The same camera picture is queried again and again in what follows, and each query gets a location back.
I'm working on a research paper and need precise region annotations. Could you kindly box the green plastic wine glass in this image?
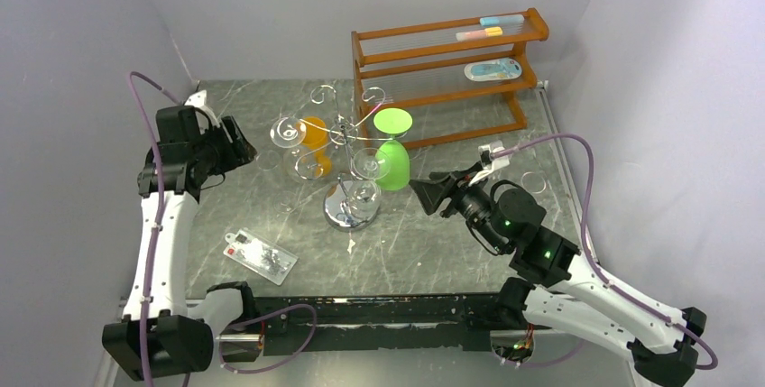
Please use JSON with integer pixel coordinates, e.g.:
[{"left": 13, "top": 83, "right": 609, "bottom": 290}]
[{"left": 373, "top": 107, "right": 413, "bottom": 191}]

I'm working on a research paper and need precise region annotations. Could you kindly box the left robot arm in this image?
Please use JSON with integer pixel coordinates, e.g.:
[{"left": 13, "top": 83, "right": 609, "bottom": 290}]
[{"left": 102, "top": 105, "right": 258, "bottom": 385}]

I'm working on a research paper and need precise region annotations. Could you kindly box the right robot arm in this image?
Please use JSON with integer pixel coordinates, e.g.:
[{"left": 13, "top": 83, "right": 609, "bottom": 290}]
[{"left": 409, "top": 166, "right": 706, "bottom": 386}]

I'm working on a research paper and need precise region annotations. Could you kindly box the orange plastic wine glass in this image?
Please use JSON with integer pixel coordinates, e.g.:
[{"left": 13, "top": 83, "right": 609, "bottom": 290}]
[{"left": 296, "top": 116, "right": 332, "bottom": 180}]

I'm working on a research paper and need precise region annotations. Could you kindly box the chrome wine glass rack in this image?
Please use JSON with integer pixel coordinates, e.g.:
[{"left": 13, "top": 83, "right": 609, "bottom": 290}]
[{"left": 310, "top": 84, "right": 378, "bottom": 233}]

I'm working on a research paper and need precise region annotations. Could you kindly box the orange wooden shelf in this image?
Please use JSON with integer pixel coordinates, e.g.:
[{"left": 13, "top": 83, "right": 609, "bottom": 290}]
[{"left": 351, "top": 8, "right": 549, "bottom": 149}]

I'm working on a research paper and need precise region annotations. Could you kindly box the white blue blister pack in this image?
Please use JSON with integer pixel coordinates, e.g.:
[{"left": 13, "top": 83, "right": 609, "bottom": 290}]
[{"left": 464, "top": 58, "right": 522, "bottom": 82}]

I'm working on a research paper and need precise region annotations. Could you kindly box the white packaged card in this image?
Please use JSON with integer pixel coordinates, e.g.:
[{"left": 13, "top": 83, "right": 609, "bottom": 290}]
[{"left": 223, "top": 229, "right": 299, "bottom": 286}]

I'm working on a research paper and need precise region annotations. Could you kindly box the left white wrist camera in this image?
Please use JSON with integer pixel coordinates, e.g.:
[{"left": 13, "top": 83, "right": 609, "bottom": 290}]
[{"left": 184, "top": 89, "right": 220, "bottom": 127}]

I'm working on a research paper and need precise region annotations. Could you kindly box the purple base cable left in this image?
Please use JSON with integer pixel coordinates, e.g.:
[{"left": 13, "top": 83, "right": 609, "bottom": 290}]
[{"left": 217, "top": 304, "right": 318, "bottom": 375}]

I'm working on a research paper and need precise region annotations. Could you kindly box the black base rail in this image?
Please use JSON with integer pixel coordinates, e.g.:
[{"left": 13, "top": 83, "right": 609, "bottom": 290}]
[{"left": 219, "top": 292, "right": 528, "bottom": 356}]

